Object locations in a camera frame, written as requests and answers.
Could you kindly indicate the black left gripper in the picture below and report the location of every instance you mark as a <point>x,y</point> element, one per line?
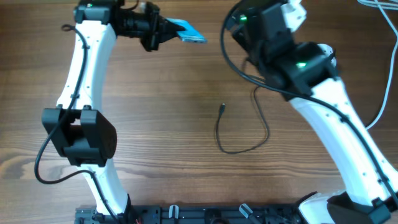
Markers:
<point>157,29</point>

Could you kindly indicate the blue screen smartphone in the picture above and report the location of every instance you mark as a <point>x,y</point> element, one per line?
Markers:
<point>189,34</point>

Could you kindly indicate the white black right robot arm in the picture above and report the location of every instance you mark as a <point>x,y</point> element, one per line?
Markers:
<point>305,74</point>

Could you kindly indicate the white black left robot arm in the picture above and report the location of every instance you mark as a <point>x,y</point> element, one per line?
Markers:
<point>76,126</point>

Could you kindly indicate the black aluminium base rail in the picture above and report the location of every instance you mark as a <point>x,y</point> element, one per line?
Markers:
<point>174,214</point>

